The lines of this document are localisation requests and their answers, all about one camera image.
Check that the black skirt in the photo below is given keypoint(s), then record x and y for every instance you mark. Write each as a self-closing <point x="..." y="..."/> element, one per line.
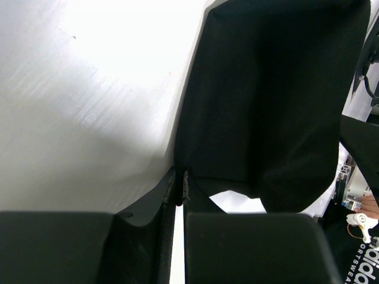
<point x="264" y="97"/>

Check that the operator bare hand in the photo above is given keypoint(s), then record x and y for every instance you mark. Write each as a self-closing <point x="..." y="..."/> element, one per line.
<point x="369" y="207"/>

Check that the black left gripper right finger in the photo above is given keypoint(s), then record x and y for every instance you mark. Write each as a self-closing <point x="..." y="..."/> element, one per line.
<point x="251" y="248"/>

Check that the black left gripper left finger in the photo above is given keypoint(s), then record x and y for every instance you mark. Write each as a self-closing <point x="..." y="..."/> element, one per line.
<point x="131" y="246"/>

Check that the person in black adidas shirt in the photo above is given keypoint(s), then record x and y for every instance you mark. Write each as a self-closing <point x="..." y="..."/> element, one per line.
<point x="353" y="233"/>

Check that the aluminium frame equipment background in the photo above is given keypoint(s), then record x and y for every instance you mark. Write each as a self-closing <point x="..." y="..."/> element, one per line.
<point x="350" y="185"/>

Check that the white leader arm handle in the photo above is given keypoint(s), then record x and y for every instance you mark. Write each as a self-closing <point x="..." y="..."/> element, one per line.
<point x="364" y="222"/>

